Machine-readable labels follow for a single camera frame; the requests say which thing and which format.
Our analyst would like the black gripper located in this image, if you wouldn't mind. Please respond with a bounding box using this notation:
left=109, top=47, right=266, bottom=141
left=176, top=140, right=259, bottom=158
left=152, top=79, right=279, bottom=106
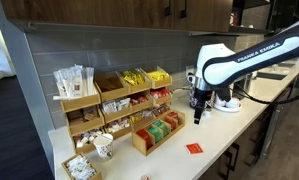
left=192, top=87, right=214, bottom=125

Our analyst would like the red tea sachet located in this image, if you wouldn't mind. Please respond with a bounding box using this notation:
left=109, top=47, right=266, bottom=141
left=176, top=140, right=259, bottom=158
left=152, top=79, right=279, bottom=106
left=184, top=143, right=204, bottom=155
left=168, top=111, right=180, bottom=122
left=164, top=116, right=178, bottom=130

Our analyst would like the teal tea sachet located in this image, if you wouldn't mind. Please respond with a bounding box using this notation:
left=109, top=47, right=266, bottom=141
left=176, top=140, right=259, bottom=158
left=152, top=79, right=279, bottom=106
left=152, top=119, right=172, bottom=138

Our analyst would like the wooden tea sachet tray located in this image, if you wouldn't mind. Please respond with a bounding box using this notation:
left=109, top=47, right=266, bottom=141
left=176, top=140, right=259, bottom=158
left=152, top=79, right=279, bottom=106
left=132, top=109, right=187, bottom=157

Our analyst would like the green tea sachet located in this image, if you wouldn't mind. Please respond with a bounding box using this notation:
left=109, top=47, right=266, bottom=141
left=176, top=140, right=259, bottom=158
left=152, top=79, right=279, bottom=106
left=148, top=125, right=164, bottom=144

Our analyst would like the red-orange tea sachet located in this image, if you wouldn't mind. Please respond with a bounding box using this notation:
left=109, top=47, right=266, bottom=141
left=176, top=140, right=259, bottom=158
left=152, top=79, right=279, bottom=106
left=136, top=129, right=154, bottom=149

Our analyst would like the counter sink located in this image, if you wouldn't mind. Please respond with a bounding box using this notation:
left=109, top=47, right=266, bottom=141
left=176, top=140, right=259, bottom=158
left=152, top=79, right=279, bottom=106
left=256, top=70, right=289, bottom=81

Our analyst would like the small wooden sachet box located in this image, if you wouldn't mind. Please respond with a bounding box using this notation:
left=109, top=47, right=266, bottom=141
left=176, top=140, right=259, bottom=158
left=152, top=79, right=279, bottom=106
left=61, top=153, right=103, bottom=180

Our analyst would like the white round cup tray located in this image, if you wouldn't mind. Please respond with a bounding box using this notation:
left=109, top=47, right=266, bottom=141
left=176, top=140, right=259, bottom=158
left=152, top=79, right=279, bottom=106
left=213, top=96, right=243, bottom=113

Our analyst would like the white cup lid stack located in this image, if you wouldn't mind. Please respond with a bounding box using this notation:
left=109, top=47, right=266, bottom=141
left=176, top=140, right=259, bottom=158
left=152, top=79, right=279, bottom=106
left=224, top=96, right=241, bottom=108

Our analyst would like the yellow sachets pile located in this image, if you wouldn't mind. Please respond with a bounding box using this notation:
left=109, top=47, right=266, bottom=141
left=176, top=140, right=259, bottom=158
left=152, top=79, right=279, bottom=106
left=147, top=70, right=170, bottom=83

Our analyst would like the yellow packets pile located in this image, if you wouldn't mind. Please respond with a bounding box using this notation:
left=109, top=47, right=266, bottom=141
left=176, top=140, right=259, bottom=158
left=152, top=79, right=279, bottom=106
left=129, top=111, right=148, bottom=124

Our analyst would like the dark wood lower cabinet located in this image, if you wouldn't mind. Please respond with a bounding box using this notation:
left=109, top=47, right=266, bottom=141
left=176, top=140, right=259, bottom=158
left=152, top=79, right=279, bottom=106
left=198, top=66, right=299, bottom=180

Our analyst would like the yellow-green sachets pile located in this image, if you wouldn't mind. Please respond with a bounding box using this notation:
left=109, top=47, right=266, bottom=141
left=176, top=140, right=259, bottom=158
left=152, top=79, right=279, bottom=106
left=121, top=68, right=146, bottom=87

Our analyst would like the white creamer packets pile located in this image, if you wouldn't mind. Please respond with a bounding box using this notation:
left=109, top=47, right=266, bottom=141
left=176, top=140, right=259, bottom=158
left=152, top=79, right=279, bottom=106
left=106, top=117, right=131, bottom=134

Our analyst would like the patterned paper cup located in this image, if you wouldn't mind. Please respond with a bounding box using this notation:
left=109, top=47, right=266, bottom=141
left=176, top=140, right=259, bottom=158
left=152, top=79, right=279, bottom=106
left=92, top=133, right=115, bottom=161

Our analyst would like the creamer cups pile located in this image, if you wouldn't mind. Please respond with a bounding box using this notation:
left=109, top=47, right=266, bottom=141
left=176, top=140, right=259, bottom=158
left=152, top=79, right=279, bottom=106
left=72, top=129, right=103, bottom=149

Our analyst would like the brown packets pile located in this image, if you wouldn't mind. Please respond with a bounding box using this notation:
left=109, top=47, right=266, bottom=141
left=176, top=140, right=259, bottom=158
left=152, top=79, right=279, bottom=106
left=67, top=105, right=100, bottom=126

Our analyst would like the tiered wooden condiment organizer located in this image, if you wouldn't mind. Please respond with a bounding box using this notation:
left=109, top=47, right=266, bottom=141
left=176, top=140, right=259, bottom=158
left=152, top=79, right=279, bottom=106
left=59, top=65, right=174, bottom=155

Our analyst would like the white sachets pile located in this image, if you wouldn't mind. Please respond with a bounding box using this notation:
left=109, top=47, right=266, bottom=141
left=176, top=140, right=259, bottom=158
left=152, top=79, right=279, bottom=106
left=66, top=155, right=97, bottom=180

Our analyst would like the white wrapped stirrers bundle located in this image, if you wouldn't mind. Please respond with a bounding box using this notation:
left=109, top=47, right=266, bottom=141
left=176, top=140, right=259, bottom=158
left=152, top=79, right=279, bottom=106
left=52, top=64, right=96, bottom=102

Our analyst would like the wooden upper cabinet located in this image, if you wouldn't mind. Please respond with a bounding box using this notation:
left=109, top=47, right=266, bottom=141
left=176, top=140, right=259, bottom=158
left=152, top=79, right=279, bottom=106
left=0, top=0, right=234, bottom=33

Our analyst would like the black wire coffee pod holder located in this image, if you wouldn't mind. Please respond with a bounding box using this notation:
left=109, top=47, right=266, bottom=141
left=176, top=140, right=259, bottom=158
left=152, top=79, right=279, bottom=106
left=188, top=83, right=197, bottom=109

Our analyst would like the grey power cable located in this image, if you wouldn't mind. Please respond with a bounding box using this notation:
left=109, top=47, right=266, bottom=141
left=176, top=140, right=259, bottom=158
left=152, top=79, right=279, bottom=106
left=170, top=85, right=191, bottom=94

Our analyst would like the black lower cabinet handle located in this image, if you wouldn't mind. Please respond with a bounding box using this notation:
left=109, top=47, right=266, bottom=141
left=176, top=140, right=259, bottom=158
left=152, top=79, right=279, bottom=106
left=221, top=150, right=234, bottom=180
left=229, top=142, right=241, bottom=173

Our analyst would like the black cabinet handle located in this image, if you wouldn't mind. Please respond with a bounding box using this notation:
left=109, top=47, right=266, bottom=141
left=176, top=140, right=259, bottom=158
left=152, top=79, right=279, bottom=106
left=221, top=150, right=234, bottom=180
left=164, top=0, right=173, bottom=17
left=179, top=0, right=189, bottom=19
left=229, top=142, right=241, bottom=173

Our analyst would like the dark wall shelf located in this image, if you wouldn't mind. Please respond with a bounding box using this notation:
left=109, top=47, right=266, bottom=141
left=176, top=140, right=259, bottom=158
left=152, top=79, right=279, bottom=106
left=228, top=0, right=277, bottom=36

